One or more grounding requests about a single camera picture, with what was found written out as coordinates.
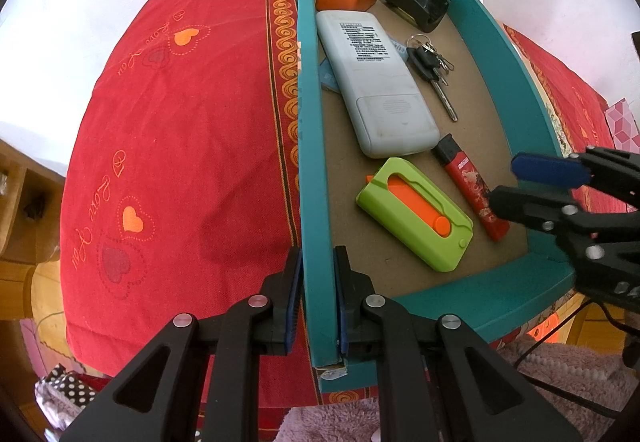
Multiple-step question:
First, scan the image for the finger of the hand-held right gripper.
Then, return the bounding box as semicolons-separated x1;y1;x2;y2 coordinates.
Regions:
511;146;640;209
487;186;597;243

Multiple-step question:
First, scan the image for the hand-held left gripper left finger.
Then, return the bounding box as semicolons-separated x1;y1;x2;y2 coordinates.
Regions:
59;246;304;442

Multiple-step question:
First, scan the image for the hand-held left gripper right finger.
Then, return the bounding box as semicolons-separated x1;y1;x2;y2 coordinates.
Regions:
333;245;583;442

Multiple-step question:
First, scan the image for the red lighter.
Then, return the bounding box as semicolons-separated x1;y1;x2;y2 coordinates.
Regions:
432;133;511;243

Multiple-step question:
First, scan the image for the teal cardboard box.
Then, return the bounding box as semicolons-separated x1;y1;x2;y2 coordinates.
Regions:
297;0;578;394

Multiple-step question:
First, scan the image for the green orange utility knife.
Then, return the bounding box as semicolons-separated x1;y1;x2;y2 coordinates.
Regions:
356;157;474;273

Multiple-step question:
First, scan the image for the bunch of keys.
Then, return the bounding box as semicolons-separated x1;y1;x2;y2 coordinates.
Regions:
405;35;460;123

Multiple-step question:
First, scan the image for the blue ID card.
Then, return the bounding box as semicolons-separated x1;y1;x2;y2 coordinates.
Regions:
317;37;408;93

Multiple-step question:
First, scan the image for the wooden cabinet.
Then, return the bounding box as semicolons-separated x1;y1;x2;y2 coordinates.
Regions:
565;302;631;353

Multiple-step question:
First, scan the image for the pink geometric paper bag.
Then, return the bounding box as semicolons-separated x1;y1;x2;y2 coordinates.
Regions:
605;98;640;148

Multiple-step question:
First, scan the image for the orange plastic item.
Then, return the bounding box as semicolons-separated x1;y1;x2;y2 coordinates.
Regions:
525;315;558;343

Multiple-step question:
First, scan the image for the pink fluffy blanket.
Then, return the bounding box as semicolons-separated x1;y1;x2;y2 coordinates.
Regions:
272;337;640;442

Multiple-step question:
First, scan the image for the red embroidered blanket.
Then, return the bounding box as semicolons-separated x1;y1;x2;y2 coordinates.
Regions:
60;0;640;415

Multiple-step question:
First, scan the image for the polka dot cloth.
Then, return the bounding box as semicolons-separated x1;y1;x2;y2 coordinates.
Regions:
35;364;101;428

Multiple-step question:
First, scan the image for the yellow pink bed sheet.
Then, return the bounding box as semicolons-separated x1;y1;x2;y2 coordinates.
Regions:
20;262;76;373

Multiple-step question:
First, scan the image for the small dark item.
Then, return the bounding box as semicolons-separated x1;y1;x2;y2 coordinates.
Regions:
22;195;48;220

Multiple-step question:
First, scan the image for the wooden shelf unit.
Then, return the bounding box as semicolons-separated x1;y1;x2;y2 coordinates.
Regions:
0;137;68;323

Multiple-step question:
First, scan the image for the black cable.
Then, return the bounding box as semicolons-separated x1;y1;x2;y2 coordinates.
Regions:
515;297;640;423

